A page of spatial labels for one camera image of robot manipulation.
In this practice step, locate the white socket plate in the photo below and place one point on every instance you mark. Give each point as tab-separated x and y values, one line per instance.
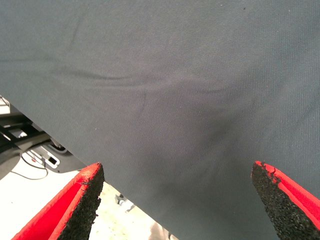
40	152

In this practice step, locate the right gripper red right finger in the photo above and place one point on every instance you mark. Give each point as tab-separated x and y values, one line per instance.
287	205

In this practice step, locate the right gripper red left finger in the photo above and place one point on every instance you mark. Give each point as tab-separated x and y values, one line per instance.
62	212

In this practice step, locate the grey curved base foot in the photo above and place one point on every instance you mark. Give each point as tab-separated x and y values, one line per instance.
7	162

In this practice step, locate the dark grey table cloth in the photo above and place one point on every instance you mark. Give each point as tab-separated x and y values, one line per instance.
175	75

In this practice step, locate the black metal frame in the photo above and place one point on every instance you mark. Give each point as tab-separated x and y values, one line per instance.
31	130

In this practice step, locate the small metal caster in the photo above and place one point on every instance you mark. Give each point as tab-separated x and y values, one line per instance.
119	198

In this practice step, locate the dark grey base panel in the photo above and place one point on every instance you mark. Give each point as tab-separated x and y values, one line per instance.
68	162

